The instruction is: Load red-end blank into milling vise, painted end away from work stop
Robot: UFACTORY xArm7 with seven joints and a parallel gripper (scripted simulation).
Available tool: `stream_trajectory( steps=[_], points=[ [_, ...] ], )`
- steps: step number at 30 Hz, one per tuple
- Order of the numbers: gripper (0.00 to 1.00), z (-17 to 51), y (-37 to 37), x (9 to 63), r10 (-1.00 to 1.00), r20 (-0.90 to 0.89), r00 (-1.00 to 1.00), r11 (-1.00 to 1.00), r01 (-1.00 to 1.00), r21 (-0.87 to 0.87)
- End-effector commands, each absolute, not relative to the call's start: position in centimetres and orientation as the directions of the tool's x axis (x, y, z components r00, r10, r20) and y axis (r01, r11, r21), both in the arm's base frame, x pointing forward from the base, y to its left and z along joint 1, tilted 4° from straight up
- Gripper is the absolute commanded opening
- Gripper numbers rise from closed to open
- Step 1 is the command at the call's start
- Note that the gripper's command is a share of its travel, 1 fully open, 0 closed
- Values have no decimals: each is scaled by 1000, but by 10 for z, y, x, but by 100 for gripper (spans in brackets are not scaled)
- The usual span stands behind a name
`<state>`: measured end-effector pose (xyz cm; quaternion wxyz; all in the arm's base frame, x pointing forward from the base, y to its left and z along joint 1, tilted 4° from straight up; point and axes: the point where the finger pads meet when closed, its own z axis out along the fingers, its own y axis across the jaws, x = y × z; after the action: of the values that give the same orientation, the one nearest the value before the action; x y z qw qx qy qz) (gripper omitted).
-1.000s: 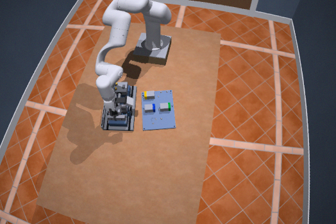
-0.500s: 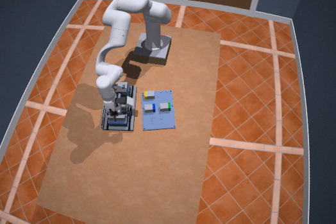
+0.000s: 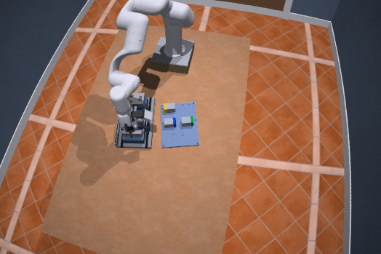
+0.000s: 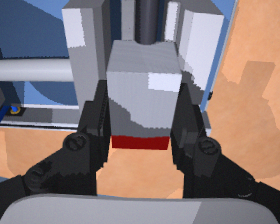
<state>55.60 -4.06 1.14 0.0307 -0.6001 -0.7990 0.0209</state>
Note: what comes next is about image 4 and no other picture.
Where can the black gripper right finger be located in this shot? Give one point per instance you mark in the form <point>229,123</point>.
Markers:
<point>207,172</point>

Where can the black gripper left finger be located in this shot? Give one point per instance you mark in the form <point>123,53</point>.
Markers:
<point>72,169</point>

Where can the grey rectangular block with red end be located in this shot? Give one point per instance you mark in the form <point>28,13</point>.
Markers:
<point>143,84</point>

